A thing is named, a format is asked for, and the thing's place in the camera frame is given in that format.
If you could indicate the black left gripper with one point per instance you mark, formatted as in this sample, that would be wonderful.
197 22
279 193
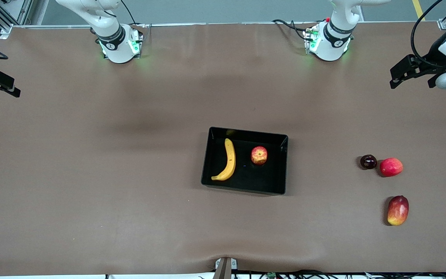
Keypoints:
433 53

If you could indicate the red yellow apple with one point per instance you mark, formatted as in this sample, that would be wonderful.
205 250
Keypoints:
259 155

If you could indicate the black plastic tray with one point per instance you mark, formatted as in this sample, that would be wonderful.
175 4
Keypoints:
246 182

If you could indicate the yellow banana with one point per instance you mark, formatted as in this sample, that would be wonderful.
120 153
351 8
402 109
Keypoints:
230 159

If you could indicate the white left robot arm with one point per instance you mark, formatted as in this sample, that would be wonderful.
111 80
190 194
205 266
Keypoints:
333 42

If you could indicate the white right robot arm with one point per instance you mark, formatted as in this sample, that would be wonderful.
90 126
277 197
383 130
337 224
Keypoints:
116 46

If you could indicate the red peach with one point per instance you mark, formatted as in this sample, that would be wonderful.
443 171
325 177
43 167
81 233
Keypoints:
391 167

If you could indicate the dark purple plum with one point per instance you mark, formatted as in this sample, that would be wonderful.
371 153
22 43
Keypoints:
368 162

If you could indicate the brown table mat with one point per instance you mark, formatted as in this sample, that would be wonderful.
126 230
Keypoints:
91 174

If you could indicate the red yellow mango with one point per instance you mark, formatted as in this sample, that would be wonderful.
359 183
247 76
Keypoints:
398 211

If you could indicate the green connector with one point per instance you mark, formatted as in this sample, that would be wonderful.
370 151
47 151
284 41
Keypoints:
271 275

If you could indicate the grey metal table clamp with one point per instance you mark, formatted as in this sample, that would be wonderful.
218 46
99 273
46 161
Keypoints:
232 264

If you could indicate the grey metal pole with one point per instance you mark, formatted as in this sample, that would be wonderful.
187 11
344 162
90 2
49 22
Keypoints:
223 271

